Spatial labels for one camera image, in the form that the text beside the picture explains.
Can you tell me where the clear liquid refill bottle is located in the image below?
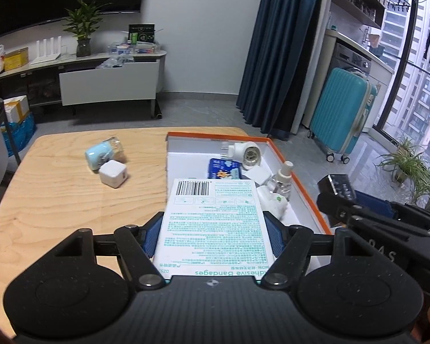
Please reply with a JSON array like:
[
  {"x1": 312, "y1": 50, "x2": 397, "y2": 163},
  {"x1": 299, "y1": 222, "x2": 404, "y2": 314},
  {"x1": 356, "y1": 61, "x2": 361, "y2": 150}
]
[{"x1": 269, "y1": 161, "x2": 294, "y2": 201}]

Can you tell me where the light blue toothpick jar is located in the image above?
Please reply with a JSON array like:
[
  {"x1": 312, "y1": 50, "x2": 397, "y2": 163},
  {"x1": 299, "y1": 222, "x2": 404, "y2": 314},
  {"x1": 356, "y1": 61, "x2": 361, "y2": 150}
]
[{"x1": 85, "y1": 137, "x2": 125, "y2": 171}]

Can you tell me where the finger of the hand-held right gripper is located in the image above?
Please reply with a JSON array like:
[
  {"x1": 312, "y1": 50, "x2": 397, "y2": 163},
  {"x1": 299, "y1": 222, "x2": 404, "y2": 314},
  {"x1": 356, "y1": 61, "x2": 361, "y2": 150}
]
[
  {"x1": 317, "y1": 193, "x2": 430, "y2": 240},
  {"x1": 355, "y1": 191, "x2": 430, "y2": 228}
]

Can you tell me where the grey washing machine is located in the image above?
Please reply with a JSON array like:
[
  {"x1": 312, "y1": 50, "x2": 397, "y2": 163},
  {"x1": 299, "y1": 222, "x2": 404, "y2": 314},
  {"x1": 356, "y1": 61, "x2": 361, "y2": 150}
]
[{"x1": 331, "y1": 43, "x2": 373, "y2": 79}]

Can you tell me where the dark blue curtain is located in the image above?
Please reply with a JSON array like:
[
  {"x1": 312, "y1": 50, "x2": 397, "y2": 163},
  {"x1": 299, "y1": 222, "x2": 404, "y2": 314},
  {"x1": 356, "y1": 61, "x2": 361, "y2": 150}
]
[{"x1": 235, "y1": 0, "x2": 332, "y2": 141}]

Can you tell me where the white plug-in heater green dot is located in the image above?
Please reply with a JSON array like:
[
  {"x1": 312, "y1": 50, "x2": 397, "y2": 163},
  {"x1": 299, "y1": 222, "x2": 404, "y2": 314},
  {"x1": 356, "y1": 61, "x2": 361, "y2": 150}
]
[{"x1": 257, "y1": 185, "x2": 291, "y2": 220}]

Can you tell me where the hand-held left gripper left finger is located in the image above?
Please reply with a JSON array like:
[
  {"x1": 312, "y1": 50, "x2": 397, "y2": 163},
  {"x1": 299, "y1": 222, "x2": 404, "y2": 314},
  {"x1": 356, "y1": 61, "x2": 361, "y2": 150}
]
[{"x1": 50, "y1": 213, "x2": 165, "y2": 289}]

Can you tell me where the yellow cardboard box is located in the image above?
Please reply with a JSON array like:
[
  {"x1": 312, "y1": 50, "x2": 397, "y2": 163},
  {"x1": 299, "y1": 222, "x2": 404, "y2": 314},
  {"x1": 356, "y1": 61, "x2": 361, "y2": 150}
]
[{"x1": 3, "y1": 47, "x2": 30, "y2": 71}]

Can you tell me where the white cube plug charger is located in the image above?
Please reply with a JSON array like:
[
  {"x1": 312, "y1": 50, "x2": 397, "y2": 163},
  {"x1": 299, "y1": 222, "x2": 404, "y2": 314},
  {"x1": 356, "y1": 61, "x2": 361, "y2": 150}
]
[{"x1": 99, "y1": 161, "x2": 128, "y2": 189}]

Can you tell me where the spider plant in pot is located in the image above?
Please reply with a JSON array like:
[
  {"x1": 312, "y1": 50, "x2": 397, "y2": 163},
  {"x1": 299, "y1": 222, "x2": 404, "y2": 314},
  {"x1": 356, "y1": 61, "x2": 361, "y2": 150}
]
[{"x1": 376, "y1": 138, "x2": 430, "y2": 216}]

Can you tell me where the blue printed tin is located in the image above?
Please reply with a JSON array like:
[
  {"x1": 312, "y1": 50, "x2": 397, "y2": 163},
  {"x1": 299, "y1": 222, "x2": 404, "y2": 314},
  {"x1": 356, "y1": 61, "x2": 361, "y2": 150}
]
[{"x1": 210, "y1": 158, "x2": 243, "y2": 180}]

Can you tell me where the white box with orange rim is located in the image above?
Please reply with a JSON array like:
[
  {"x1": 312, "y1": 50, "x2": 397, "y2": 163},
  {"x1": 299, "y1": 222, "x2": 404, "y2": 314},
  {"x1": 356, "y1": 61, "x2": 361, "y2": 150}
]
[{"x1": 165, "y1": 131, "x2": 332, "y2": 281}]

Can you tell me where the white router with antennas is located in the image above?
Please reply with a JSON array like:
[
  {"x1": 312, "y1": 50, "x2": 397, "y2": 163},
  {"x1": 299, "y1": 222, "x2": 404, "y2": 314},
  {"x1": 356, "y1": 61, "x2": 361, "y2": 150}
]
[{"x1": 32, "y1": 36, "x2": 64, "y2": 62}]

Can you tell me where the teal hard-shell suitcase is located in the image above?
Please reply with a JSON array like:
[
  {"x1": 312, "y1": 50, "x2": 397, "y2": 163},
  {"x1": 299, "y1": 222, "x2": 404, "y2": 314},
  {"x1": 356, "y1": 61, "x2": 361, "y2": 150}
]
[{"x1": 310, "y1": 67, "x2": 378, "y2": 164}]

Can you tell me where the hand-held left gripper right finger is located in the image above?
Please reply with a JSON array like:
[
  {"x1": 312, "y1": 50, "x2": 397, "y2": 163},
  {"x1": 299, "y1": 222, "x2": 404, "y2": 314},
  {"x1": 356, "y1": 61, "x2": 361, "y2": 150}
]
[{"x1": 261, "y1": 211, "x2": 375, "y2": 290}]

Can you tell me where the white bandage box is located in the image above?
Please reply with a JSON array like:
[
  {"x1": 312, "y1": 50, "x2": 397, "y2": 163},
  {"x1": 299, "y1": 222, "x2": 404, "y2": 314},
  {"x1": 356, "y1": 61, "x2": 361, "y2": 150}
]
[{"x1": 152, "y1": 178, "x2": 277, "y2": 282}]

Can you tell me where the clip drying hanger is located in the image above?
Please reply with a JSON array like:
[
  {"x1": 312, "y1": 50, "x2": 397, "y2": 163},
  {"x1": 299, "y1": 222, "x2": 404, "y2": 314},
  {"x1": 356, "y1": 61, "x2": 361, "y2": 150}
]
[{"x1": 378, "y1": 0, "x2": 413, "y2": 12}]

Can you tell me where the grey and white media cabinet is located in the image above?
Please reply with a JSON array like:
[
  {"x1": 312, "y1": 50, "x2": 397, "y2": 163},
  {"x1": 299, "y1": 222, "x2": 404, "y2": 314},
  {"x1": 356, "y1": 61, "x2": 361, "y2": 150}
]
[{"x1": 0, "y1": 50, "x2": 167, "y2": 120}]

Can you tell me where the white plug-in heater open socket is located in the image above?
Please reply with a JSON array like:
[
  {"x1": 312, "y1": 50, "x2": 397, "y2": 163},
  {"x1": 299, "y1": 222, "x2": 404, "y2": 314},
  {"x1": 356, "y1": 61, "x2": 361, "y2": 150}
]
[{"x1": 220, "y1": 141, "x2": 263, "y2": 170}]

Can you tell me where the white rectangular plug charger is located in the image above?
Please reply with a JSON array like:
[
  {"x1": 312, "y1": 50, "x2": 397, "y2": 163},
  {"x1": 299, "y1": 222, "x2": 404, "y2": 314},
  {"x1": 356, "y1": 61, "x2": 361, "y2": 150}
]
[{"x1": 243, "y1": 167, "x2": 273, "y2": 184}]

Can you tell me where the dark green printed box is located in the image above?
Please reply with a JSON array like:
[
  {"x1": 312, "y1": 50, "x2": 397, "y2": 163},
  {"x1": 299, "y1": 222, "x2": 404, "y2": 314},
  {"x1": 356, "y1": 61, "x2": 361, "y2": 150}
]
[{"x1": 128, "y1": 24, "x2": 155, "y2": 44}]

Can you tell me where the clear plastic organizer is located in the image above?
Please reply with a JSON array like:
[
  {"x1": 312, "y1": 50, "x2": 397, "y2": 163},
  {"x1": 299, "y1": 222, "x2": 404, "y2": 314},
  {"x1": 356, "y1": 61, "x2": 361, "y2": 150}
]
[{"x1": 107, "y1": 41, "x2": 162, "y2": 56}]

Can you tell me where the white box with yellow tape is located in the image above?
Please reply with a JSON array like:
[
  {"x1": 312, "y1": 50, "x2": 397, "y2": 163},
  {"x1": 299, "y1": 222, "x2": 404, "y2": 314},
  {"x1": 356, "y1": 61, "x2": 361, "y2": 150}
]
[{"x1": 3, "y1": 95, "x2": 30, "y2": 123}]

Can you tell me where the green plant in dark vase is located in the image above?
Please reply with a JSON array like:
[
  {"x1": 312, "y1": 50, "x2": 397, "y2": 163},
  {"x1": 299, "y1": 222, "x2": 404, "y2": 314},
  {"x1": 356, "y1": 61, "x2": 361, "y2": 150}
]
[{"x1": 62, "y1": 0, "x2": 112, "y2": 58}]

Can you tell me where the clear crumpled plastic bag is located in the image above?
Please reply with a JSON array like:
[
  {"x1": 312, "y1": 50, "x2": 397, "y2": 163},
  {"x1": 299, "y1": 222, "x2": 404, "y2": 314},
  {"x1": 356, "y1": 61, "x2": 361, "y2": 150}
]
[{"x1": 95, "y1": 55, "x2": 135, "y2": 70}]

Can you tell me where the wall shelf with glass jars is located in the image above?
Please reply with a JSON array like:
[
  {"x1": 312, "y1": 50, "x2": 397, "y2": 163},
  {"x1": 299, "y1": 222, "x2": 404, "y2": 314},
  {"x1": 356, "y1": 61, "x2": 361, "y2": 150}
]
[{"x1": 331, "y1": 0, "x2": 386, "y2": 29}]

